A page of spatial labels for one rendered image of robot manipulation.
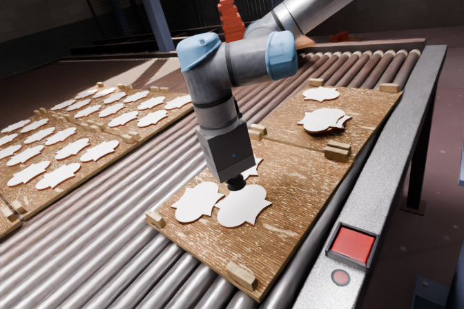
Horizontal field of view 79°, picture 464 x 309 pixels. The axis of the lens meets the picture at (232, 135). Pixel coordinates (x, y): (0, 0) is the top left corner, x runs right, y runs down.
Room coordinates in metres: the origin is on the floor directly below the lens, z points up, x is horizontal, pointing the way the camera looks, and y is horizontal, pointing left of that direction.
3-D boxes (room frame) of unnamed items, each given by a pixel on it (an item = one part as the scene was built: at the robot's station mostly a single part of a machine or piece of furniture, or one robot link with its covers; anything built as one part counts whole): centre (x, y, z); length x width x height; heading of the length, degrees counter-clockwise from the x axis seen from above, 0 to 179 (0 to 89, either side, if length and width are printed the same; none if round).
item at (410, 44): (2.62, 0.48, 0.90); 4.04 x 0.06 x 0.10; 46
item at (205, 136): (0.50, 0.02, 1.11); 0.10 x 0.09 x 0.16; 21
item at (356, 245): (0.33, -0.16, 0.92); 0.06 x 0.06 x 0.01; 46
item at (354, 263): (0.33, -0.16, 0.92); 0.08 x 0.08 x 0.02; 46
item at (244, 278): (0.31, 0.05, 0.95); 0.06 x 0.02 x 0.03; 42
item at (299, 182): (0.54, -0.01, 0.93); 0.41 x 0.35 x 0.02; 132
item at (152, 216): (0.51, 0.22, 0.95); 0.06 x 0.02 x 0.03; 42
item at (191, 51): (0.48, 0.01, 1.27); 0.09 x 0.08 x 0.11; 77
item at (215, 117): (0.49, 0.02, 1.19); 0.08 x 0.08 x 0.05
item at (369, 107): (0.82, -0.32, 0.93); 0.41 x 0.35 x 0.02; 131
